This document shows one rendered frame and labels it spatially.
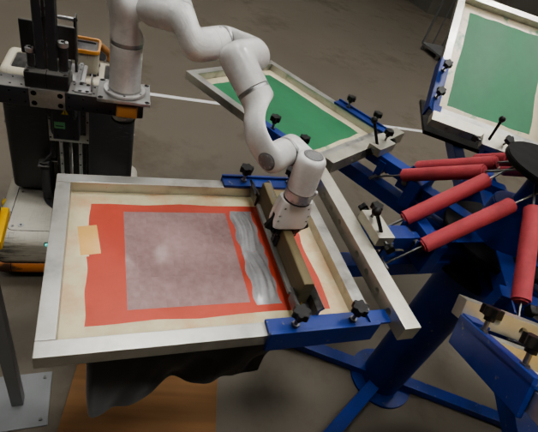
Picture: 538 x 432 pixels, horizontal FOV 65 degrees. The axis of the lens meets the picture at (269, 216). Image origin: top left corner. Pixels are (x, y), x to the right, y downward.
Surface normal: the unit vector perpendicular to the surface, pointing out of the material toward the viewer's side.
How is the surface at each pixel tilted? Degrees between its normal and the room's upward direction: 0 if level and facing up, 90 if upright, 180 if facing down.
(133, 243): 0
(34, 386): 0
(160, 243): 0
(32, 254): 90
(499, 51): 32
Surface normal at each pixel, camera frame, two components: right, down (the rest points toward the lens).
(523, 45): 0.09, -0.32
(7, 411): 0.25, -0.74
